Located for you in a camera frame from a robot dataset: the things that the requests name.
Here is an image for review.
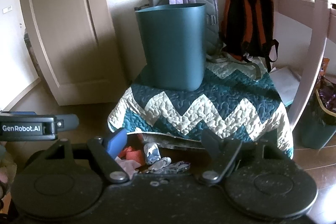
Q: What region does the teal plastic trash bin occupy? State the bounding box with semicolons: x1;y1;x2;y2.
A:
135;3;206;91

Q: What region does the orange foam net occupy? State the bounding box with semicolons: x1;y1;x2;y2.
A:
118;146;146;166

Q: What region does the blue white crumpled wrapper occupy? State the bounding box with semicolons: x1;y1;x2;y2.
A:
143;143;161;165

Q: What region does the teal white zigzag quilt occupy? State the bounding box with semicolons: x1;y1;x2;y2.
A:
108;58;293;157

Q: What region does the dark green floor bin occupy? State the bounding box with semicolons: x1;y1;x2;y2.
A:
293;87;336;150

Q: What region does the beige wooden door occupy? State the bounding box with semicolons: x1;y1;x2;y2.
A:
20;0;127;106

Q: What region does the black orange backpack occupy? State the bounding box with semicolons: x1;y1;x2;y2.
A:
219;0;279;72

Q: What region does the pink desk frame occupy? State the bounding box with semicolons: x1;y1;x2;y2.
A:
268;0;336;130

